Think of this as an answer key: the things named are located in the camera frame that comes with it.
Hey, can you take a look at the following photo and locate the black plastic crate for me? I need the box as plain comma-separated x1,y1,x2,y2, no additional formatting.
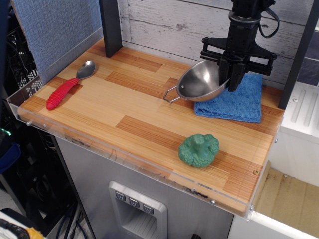
0,24,42,90

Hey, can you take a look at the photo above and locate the clear acrylic edge guard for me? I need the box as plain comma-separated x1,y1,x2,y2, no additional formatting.
7,40,284,217

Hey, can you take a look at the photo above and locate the stainless steel bowl with handles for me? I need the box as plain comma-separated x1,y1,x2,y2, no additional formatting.
163,60,229,103

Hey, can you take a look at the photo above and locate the black vertical post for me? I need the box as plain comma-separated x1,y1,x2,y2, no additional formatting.
99,0,123,58
278,0,319,110

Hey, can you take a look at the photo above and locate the black vertical post left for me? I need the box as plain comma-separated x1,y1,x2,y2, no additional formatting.
99,0,123,58

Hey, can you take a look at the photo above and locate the silver ice dispenser panel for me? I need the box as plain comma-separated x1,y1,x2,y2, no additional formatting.
109,181,168,239

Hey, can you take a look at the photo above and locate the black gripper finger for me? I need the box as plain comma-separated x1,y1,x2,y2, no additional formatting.
218,56,234,86
228,63,247,92

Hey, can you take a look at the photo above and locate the blue folded cloth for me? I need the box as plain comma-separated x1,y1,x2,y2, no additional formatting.
194,74,263,123

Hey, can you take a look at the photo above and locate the spoon with red handle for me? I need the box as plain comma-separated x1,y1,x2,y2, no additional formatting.
46,60,96,110

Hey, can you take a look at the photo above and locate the black vertical post right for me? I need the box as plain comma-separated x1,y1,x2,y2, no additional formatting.
278,0,319,110

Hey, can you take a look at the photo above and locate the blue fabric panel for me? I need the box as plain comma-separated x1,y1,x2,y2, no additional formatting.
11,0,103,84

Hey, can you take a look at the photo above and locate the green toy broccoli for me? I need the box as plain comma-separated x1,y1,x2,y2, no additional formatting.
178,134,219,168

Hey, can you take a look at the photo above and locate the silver toy fridge cabinet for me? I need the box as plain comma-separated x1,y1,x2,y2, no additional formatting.
57,139,233,239

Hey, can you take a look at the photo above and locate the white toy sink unit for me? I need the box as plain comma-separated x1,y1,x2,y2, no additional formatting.
229,82,319,239

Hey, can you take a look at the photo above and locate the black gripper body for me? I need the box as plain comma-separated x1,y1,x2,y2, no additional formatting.
200,21,277,76

